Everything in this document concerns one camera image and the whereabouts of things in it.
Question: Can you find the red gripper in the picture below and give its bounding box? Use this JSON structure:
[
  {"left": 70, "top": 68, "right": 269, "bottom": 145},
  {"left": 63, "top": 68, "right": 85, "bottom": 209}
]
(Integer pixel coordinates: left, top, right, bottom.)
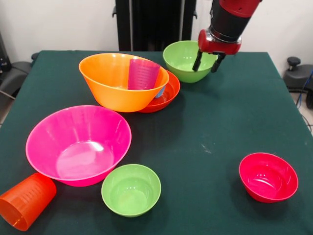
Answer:
[{"left": 192, "top": 29, "right": 243, "bottom": 73}]

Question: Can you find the large green bowl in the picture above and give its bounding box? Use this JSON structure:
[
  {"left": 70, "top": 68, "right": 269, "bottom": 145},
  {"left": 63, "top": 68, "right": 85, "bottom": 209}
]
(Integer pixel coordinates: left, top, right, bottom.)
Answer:
[{"left": 162, "top": 40, "right": 219, "bottom": 84}]

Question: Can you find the red-orange bowl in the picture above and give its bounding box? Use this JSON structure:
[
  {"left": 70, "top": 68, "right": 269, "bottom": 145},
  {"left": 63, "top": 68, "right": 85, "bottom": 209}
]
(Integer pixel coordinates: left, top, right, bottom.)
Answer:
[{"left": 138, "top": 70, "right": 181, "bottom": 114}]

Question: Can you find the blue cup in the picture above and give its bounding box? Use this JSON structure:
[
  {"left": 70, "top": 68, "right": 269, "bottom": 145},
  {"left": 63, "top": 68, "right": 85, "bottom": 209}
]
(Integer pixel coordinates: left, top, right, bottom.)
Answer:
[{"left": 155, "top": 85, "right": 167, "bottom": 99}]

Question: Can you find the purple cup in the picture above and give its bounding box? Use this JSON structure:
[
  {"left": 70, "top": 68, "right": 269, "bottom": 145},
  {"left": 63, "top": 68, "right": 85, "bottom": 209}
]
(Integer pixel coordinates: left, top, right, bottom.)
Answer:
[{"left": 127, "top": 58, "right": 162, "bottom": 91}]

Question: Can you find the large orange bowl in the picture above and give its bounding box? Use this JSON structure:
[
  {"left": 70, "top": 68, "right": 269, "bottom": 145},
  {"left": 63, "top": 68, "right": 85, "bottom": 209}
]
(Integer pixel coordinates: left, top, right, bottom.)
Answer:
[{"left": 78, "top": 52, "right": 170, "bottom": 113}]

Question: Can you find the small green bowl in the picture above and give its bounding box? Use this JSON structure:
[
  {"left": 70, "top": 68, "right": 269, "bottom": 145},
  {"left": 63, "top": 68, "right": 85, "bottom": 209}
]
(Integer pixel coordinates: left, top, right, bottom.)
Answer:
[{"left": 101, "top": 164, "right": 162, "bottom": 218}]

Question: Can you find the large pink bowl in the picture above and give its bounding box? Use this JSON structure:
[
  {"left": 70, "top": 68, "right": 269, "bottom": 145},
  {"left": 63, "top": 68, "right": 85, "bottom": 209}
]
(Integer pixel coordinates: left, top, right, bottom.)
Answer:
[{"left": 25, "top": 105, "right": 133, "bottom": 187}]

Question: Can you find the red-orange cup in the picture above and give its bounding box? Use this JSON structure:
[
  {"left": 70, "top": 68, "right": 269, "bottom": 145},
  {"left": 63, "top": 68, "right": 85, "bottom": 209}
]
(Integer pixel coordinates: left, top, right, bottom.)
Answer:
[{"left": 0, "top": 172, "right": 57, "bottom": 232}]

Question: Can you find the small pink bowl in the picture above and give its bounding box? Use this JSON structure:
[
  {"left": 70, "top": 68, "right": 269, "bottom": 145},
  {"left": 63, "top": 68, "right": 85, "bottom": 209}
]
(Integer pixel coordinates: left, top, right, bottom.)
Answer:
[{"left": 239, "top": 152, "right": 299, "bottom": 204}]

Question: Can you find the dark green table cloth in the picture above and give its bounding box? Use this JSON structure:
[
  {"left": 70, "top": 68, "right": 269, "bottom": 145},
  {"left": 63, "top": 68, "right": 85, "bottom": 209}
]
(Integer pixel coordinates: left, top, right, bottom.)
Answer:
[{"left": 0, "top": 50, "right": 313, "bottom": 235}]

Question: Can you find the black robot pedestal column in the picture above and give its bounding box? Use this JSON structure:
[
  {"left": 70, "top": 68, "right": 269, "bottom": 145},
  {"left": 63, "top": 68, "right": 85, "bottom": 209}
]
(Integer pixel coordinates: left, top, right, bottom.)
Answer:
[{"left": 112, "top": 0, "right": 198, "bottom": 52}]

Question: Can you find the black pedestal leg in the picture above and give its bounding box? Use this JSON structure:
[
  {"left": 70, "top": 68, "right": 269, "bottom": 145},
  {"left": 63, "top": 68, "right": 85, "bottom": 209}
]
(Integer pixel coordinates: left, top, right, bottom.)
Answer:
[
  {"left": 283, "top": 56, "right": 313, "bottom": 110},
  {"left": 0, "top": 61, "right": 32, "bottom": 98}
]

